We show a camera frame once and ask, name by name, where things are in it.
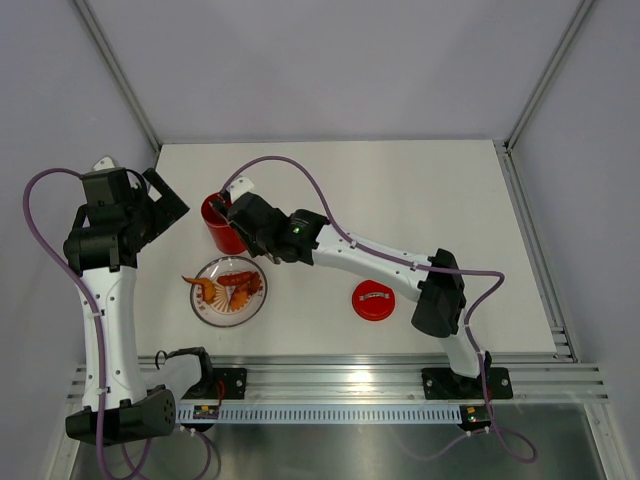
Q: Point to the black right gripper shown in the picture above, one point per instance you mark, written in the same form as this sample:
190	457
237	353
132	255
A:
251	247

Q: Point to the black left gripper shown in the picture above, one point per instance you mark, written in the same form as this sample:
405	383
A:
166	211

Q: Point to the black seaweed sushi roll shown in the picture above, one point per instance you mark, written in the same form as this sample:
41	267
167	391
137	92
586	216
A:
219	206

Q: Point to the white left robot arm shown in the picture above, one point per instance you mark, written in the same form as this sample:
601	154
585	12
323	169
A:
118	404

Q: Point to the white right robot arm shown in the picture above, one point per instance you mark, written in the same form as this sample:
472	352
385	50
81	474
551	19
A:
434	283

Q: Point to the red cylindrical lunch container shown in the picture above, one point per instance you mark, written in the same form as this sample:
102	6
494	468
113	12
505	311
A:
225	238

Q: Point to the red grilled sausage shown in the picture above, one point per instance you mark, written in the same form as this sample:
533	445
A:
235	279

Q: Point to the brown roasted meat piece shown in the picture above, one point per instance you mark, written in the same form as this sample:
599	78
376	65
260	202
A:
255	284

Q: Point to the orange fried chicken wing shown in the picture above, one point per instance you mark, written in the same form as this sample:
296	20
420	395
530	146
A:
208	290

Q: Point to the white plate with red print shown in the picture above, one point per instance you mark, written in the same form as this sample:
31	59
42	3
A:
228	291

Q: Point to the red round lid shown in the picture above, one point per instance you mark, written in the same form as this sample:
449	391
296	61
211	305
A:
373	301

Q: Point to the aluminium left frame post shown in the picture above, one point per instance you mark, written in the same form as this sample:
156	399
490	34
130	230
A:
98	37

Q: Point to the aluminium frame post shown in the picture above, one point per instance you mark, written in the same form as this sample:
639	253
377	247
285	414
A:
98	37
551	70

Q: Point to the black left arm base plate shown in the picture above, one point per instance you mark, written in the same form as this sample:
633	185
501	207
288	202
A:
230	382

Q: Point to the white slotted cable duct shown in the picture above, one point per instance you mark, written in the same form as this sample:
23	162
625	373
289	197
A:
319	414

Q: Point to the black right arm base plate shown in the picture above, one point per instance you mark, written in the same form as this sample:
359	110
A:
443	384

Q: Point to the aluminium front rail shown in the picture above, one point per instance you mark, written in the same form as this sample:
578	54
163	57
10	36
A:
384	379

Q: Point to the aluminium rail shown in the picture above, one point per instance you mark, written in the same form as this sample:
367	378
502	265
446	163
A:
550	296
384	379

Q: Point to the aluminium right side rail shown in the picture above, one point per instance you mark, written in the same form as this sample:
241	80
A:
550	296

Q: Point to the aluminium right frame post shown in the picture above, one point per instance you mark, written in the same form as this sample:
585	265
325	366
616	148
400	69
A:
551	70

